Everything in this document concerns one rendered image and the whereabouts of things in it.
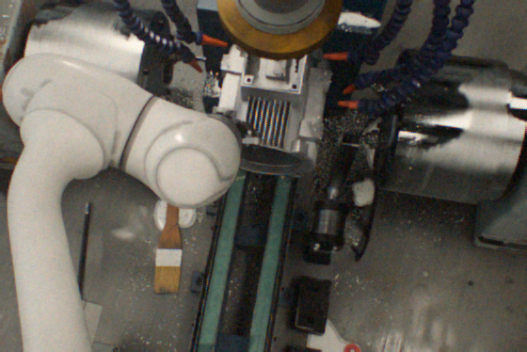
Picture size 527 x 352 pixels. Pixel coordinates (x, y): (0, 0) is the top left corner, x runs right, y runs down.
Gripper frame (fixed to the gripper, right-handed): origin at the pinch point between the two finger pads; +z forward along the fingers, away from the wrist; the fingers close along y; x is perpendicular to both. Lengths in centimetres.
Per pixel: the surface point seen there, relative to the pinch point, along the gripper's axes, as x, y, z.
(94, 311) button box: 31.9, 16.0, -12.1
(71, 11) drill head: -13.3, 29.0, 3.3
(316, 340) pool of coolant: 41.6, -21.4, 12.1
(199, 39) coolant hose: -12.8, 6.3, -2.6
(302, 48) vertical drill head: -14.5, -10.4, -16.5
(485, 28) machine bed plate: -20, -47, 48
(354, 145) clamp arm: -1.9, -20.1, -14.4
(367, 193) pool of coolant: 14.9, -27.5, 27.6
